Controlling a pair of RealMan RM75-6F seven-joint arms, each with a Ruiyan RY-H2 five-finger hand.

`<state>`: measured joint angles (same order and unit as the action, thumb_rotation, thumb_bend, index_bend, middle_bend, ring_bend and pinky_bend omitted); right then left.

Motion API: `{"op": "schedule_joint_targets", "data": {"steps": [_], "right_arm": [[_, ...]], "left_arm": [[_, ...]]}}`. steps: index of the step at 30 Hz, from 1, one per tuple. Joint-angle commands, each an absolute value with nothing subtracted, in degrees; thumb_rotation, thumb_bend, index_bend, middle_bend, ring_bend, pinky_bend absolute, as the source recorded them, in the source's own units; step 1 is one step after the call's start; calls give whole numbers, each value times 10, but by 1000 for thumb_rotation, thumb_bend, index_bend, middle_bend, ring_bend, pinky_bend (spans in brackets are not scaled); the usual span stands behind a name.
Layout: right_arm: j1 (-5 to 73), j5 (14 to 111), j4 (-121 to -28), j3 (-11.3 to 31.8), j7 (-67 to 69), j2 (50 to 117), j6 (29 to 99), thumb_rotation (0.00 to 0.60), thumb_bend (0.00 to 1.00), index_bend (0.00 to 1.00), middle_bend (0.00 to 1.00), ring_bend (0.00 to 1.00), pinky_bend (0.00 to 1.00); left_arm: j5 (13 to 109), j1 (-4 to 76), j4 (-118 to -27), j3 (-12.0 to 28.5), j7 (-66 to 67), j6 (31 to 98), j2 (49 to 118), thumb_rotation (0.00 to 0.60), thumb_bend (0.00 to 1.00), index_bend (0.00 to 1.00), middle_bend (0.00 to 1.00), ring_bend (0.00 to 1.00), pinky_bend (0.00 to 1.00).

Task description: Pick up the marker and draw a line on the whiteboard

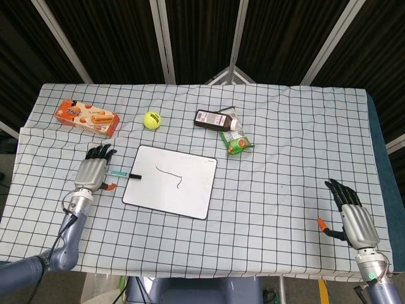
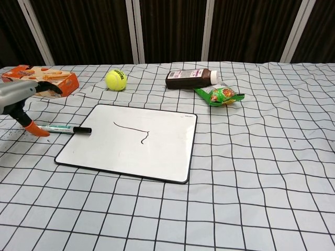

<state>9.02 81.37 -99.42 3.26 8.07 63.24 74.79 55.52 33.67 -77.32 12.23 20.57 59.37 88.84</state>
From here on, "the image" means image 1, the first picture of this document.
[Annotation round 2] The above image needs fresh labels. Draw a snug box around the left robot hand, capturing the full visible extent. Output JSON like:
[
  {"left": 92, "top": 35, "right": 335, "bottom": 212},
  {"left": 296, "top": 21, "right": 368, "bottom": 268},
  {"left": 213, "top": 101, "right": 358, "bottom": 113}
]
[{"left": 73, "top": 144, "right": 118, "bottom": 193}]

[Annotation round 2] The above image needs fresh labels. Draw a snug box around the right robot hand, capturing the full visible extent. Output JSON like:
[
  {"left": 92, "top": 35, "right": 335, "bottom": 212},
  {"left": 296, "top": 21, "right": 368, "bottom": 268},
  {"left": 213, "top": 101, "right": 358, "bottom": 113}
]
[{"left": 317, "top": 179, "right": 380, "bottom": 251}]

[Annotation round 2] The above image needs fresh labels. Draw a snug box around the green marker pen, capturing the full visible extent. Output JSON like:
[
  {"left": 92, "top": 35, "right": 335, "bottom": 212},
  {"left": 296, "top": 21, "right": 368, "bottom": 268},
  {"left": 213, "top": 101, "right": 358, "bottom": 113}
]
[{"left": 103, "top": 170, "right": 142, "bottom": 181}]

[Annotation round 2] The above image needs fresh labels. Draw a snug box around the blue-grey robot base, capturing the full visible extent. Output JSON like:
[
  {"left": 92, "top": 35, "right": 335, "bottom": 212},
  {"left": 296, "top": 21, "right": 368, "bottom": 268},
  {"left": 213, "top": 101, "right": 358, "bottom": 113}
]
[{"left": 126, "top": 275, "right": 263, "bottom": 304}]

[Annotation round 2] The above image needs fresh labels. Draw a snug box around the white whiteboard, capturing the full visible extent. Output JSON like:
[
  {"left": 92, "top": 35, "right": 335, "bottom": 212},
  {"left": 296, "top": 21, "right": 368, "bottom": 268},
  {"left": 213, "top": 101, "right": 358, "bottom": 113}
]
[{"left": 121, "top": 144, "right": 218, "bottom": 220}]

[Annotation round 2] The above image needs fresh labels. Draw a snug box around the blue table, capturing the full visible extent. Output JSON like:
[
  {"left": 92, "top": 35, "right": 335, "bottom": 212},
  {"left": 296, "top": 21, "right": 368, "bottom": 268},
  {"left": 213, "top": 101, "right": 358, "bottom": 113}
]
[{"left": 366, "top": 93, "right": 405, "bottom": 273}]

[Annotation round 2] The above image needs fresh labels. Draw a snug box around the orange biscuit box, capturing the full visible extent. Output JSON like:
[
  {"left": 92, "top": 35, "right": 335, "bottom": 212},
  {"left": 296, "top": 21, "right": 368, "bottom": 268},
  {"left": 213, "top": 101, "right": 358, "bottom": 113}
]
[{"left": 54, "top": 98, "right": 120, "bottom": 139}]

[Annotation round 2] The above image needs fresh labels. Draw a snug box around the yellow tennis ball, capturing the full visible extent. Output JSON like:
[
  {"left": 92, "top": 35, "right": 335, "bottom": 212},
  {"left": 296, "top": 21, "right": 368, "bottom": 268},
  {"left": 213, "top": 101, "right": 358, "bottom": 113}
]
[{"left": 143, "top": 110, "right": 163, "bottom": 130}]

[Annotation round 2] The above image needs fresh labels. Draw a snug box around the checkered tablecloth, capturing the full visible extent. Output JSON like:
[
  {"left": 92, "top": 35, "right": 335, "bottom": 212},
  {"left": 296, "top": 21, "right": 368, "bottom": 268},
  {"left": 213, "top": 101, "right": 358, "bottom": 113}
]
[{"left": 0, "top": 82, "right": 395, "bottom": 281}]

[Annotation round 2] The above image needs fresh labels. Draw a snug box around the metal table leg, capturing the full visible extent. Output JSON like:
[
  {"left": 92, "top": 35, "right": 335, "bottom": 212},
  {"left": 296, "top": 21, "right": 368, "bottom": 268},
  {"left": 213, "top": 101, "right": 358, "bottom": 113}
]
[{"left": 278, "top": 275, "right": 287, "bottom": 304}]

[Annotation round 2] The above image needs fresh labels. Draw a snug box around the brown medicine bottle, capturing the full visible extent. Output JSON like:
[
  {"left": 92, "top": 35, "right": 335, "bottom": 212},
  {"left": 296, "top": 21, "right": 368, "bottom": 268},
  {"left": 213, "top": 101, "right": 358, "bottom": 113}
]
[{"left": 194, "top": 109, "right": 240, "bottom": 132}]

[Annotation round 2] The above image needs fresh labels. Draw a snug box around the dark slatted folding screen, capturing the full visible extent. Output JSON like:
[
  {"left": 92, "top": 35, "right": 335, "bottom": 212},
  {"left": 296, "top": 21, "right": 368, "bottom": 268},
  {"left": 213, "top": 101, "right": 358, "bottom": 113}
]
[{"left": 0, "top": 0, "right": 405, "bottom": 159}]

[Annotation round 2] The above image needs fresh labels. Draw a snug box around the green snack bag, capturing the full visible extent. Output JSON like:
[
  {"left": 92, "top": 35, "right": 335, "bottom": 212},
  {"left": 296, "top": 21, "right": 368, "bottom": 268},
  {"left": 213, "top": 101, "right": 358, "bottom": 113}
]
[{"left": 216, "top": 106, "right": 256, "bottom": 156}]

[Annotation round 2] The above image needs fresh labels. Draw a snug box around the white triangular screen foot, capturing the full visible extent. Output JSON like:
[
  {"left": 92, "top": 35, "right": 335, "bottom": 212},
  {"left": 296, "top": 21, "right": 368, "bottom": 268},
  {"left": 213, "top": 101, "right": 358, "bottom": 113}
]
[{"left": 204, "top": 65, "right": 256, "bottom": 86}]

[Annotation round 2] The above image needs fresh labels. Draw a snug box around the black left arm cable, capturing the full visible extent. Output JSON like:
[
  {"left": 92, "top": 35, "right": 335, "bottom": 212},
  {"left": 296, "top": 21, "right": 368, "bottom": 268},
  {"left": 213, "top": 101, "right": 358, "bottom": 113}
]
[{"left": 31, "top": 191, "right": 80, "bottom": 304}]

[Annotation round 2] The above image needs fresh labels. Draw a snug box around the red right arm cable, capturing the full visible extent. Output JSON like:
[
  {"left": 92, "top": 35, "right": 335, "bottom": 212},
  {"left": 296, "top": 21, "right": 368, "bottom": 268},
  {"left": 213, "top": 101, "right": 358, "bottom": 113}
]
[{"left": 376, "top": 251, "right": 390, "bottom": 282}]

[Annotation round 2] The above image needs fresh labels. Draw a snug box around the white screen frame post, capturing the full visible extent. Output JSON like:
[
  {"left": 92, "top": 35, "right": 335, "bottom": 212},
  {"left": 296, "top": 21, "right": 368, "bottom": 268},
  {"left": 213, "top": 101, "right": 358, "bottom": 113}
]
[
  {"left": 226, "top": 0, "right": 249, "bottom": 69},
  {"left": 299, "top": 0, "right": 361, "bottom": 86},
  {"left": 31, "top": 0, "right": 94, "bottom": 85},
  {"left": 150, "top": 0, "right": 177, "bottom": 85}
]

